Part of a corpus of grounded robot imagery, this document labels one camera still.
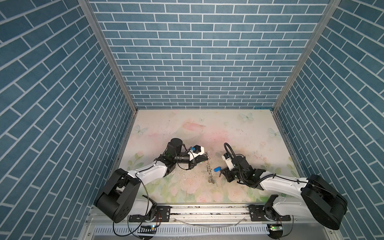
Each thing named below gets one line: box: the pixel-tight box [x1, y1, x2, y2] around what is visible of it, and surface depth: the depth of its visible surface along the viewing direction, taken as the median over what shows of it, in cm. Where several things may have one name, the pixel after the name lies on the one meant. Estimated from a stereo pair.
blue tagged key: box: [213, 166, 223, 177], surface depth 91 cm
